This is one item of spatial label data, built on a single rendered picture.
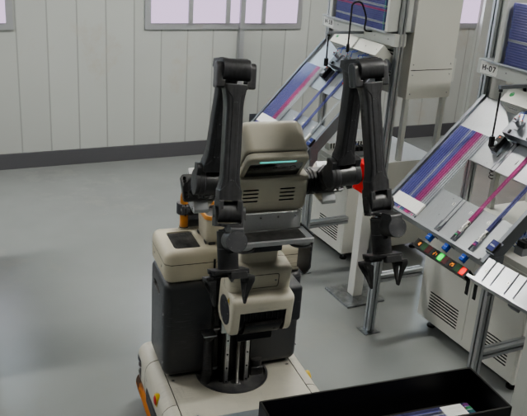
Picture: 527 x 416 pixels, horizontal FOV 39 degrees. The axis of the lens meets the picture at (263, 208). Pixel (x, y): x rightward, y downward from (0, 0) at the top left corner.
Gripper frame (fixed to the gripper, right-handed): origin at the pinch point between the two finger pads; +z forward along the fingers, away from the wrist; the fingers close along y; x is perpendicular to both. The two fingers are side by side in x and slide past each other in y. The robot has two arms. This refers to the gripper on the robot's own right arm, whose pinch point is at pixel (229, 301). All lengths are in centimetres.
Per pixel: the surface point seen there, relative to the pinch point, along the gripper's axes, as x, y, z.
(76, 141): 413, 17, -67
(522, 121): 67, 159, -54
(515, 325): 70, 156, 35
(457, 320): 109, 153, 39
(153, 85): 402, 79, -111
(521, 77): 75, 166, -74
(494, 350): 61, 137, 42
